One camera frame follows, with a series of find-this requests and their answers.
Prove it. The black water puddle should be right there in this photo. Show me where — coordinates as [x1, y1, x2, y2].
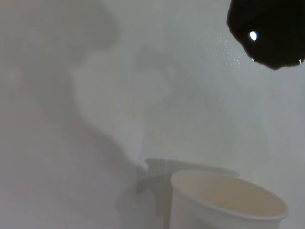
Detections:
[226, 0, 305, 71]

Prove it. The white paper cup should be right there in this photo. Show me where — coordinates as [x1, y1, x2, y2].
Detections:
[168, 169, 289, 229]

